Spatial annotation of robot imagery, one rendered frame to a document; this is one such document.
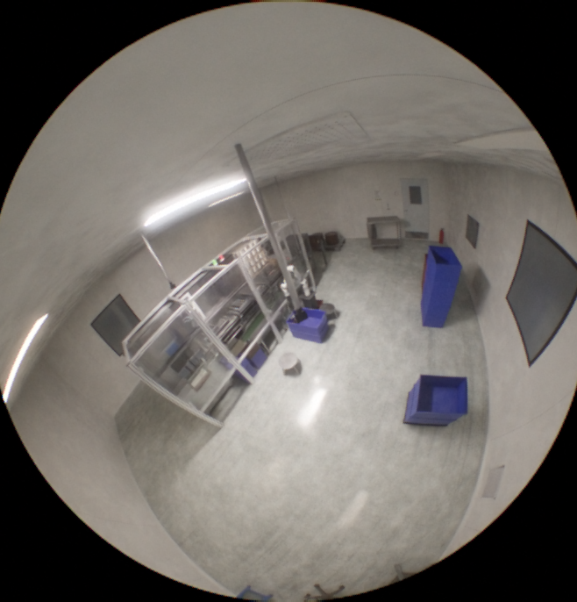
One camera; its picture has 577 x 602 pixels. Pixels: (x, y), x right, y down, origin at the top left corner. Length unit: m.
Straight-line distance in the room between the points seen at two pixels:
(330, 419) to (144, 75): 2.73
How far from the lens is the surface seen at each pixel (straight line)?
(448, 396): 2.41
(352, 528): 2.65
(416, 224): 6.68
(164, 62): 0.31
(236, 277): 3.09
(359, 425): 2.50
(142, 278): 5.20
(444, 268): 2.74
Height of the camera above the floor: 2.46
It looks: 35 degrees down
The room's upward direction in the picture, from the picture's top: 21 degrees counter-clockwise
